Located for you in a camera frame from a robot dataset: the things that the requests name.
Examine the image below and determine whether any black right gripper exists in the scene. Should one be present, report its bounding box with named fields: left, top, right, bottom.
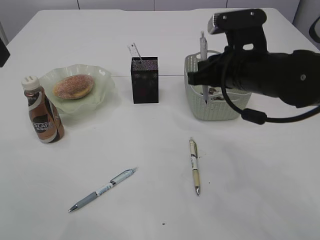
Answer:
left=187, top=53, right=230, bottom=87

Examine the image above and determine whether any paper with pink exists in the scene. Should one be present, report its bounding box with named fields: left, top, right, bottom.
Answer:
left=208, top=87, right=225, bottom=101

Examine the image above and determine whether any grey grip ballpoint pen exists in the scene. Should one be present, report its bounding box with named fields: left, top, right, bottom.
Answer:
left=199, top=31, right=209, bottom=104

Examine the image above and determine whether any cream grip ballpoint pen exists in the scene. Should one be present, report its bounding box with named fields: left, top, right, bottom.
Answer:
left=189, top=137, right=201, bottom=196

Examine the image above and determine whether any clear plastic ruler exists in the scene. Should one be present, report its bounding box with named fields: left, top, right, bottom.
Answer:
left=127, top=42, right=142, bottom=61

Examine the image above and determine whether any blue grey ballpoint pen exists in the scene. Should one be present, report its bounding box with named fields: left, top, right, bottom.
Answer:
left=68, top=167, right=138, bottom=213

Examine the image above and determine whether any sugared bread bun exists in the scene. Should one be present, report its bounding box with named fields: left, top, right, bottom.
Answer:
left=52, top=74, right=95, bottom=100

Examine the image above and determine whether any brown Nescafe coffee bottle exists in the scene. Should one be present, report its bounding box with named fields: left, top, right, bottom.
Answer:
left=21, top=76, right=65, bottom=144

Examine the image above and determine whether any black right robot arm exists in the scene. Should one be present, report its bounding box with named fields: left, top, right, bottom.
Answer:
left=187, top=49, right=320, bottom=108

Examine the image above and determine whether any pale green plastic basket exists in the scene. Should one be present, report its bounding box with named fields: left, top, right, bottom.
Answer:
left=184, top=52, right=240, bottom=121

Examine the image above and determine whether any black mesh pen holder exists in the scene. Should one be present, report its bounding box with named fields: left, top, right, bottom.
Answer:
left=130, top=57, right=159, bottom=104

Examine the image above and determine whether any pale green wavy plate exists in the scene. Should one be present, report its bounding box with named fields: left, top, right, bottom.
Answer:
left=39, top=64, right=115, bottom=114

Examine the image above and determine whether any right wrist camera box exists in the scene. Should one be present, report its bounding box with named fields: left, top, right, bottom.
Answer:
left=207, top=8, right=268, bottom=53

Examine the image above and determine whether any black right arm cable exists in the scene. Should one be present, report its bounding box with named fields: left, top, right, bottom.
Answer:
left=219, top=19, right=320, bottom=125

